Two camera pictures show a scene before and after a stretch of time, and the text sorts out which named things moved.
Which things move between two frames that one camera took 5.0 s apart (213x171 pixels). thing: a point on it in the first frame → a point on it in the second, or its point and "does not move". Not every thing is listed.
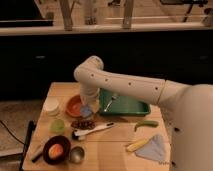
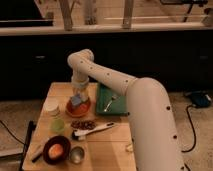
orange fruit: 55,151 does not move
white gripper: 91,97 → 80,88
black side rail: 30,129 does not move
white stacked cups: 51,106 does not move
